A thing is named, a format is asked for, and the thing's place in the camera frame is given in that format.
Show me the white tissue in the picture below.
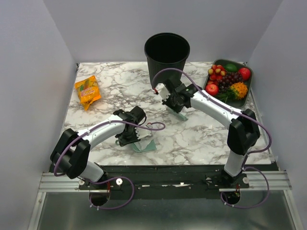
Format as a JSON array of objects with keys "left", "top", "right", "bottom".
[{"left": 139, "top": 137, "right": 153, "bottom": 150}]

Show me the red yellow cherries cluster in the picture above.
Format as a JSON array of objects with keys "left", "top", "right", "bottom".
[{"left": 207, "top": 64, "right": 227, "bottom": 85}]

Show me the aluminium rail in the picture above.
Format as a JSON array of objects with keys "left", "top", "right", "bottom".
[{"left": 38, "top": 171, "right": 94, "bottom": 193}]

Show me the purple cable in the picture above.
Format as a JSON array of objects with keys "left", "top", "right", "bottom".
[
  {"left": 53, "top": 119, "right": 166, "bottom": 211},
  {"left": 151, "top": 68, "right": 273, "bottom": 209}
]

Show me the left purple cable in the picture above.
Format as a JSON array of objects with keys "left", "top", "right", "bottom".
[{"left": 53, "top": 119, "right": 166, "bottom": 211}]

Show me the black plastic trash bin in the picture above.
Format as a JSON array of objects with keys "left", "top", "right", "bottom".
[{"left": 144, "top": 33, "right": 190, "bottom": 86}]

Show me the dark grey fruit tray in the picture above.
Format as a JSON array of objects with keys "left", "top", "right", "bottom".
[{"left": 203, "top": 59, "right": 253, "bottom": 108}]

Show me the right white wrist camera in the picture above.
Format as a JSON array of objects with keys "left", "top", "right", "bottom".
[{"left": 153, "top": 83, "right": 170, "bottom": 101}]

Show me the red apple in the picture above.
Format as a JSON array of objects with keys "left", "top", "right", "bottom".
[
  {"left": 205, "top": 84, "right": 219, "bottom": 96},
  {"left": 238, "top": 68, "right": 251, "bottom": 81}
]

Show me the orange spiky fruit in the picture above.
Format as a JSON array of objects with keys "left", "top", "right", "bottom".
[{"left": 229, "top": 82, "right": 248, "bottom": 100}]

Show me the green spiky plant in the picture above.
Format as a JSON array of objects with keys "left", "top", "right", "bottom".
[{"left": 216, "top": 90, "right": 236, "bottom": 103}]

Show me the green plastic dustpan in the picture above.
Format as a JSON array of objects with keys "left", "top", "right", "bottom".
[{"left": 128, "top": 138, "right": 157, "bottom": 153}]

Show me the green lime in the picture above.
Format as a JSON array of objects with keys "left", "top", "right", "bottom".
[{"left": 224, "top": 63, "right": 238, "bottom": 72}]

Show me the green hand brush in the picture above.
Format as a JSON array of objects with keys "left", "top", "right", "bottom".
[{"left": 166, "top": 107, "right": 188, "bottom": 121}]

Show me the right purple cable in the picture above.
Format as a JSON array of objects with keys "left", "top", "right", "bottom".
[{"left": 151, "top": 68, "right": 273, "bottom": 209}]

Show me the purple grape bunch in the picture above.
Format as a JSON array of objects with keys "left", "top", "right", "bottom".
[{"left": 217, "top": 72, "right": 243, "bottom": 93}]

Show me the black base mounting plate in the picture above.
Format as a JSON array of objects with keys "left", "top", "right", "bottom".
[{"left": 49, "top": 162, "right": 280, "bottom": 201}]

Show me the orange snack bag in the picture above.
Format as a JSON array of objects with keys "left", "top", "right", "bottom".
[{"left": 74, "top": 76, "right": 101, "bottom": 111}]

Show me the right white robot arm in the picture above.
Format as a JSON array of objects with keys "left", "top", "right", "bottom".
[{"left": 154, "top": 80, "right": 260, "bottom": 188}]

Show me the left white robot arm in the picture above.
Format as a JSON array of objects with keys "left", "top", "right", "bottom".
[{"left": 50, "top": 106, "right": 146, "bottom": 189}]

